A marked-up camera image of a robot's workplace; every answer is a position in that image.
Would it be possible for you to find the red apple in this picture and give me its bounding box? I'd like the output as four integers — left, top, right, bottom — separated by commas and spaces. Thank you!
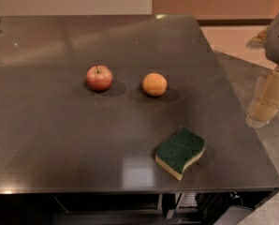
86, 65, 113, 92

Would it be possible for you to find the orange fruit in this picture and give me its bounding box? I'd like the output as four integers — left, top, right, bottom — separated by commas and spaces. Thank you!
142, 73, 168, 97

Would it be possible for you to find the green and yellow sponge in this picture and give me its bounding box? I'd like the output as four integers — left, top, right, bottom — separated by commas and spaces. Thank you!
155, 127, 206, 181

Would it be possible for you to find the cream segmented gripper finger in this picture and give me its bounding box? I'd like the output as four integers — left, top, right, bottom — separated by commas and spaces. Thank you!
246, 67, 279, 128

